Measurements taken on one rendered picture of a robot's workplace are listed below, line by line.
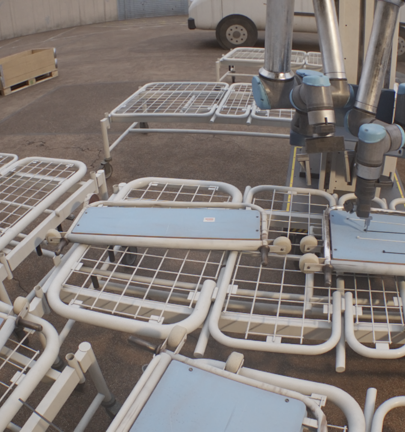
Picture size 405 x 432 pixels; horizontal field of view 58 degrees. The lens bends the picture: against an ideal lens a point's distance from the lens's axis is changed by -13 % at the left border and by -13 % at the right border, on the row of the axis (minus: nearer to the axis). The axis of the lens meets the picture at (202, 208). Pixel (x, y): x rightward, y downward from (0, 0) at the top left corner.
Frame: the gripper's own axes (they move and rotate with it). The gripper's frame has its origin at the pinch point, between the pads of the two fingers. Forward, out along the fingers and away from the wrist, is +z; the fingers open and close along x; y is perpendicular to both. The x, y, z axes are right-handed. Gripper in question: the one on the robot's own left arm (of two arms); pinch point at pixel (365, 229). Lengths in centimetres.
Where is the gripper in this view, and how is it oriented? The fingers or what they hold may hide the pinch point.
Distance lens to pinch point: 146.7
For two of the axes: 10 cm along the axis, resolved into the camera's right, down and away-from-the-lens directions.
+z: 0.2, 8.9, 4.5
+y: -9.8, -0.8, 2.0
